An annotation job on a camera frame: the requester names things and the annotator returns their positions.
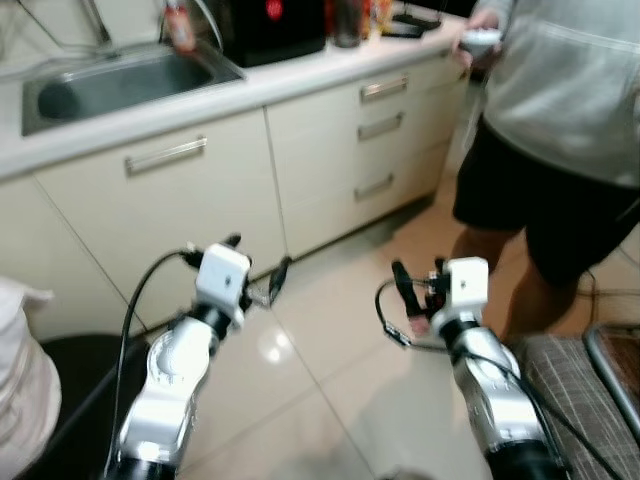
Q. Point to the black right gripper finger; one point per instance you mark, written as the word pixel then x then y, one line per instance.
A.
pixel 441 266
pixel 406 290

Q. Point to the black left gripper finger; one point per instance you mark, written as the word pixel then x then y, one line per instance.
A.
pixel 280 278
pixel 232 242

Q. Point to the white handheld controller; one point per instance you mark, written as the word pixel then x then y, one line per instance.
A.
pixel 481 42

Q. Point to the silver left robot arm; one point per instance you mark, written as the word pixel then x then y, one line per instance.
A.
pixel 170 390

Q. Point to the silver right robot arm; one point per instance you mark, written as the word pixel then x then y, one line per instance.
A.
pixel 490 400

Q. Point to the person's right hand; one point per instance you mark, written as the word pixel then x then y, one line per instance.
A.
pixel 484 17

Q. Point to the deep cream drawer front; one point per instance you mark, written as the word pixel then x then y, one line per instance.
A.
pixel 330 210

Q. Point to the shallow cream drawer front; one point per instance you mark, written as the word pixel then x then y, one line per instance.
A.
pixel 320 108
pixel 320 148

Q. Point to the grey checked cloth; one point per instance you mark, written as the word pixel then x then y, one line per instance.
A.
pixel 570 400

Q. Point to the plain cream cabinet door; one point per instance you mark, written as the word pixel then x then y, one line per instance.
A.
pixel 50 255

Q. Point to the steel kitchen sink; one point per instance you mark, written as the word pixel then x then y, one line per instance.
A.
pixel 120 90

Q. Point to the black appliance with red logo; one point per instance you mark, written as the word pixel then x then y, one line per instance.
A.
pixel 270 38

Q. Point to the chrome sink faucet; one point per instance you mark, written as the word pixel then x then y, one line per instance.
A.
pixel 218 33

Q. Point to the person in grey hoodie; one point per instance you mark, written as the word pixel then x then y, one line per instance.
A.
pixel 570 90

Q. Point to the red bottle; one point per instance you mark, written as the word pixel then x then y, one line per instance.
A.
pixel 180 25

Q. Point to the flat black tray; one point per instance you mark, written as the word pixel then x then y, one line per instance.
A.
pixel 412 24

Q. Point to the dark glass jar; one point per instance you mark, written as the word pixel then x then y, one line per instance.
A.
pixel 347 25

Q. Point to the white cloth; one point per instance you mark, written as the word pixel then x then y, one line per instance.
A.
pixel 25 390

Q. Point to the orange yellow bottle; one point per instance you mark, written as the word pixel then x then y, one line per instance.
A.
pixel 378 18

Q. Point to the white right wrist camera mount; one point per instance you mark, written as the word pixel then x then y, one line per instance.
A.
pixel 467 285

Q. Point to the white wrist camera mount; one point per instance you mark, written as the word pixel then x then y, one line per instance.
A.
pixel 222 275
pixel 467 285

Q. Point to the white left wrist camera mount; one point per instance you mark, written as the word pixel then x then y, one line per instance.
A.
pixel 222 275

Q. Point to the chrome tube frame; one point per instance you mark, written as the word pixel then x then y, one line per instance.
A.
pixel 597 365

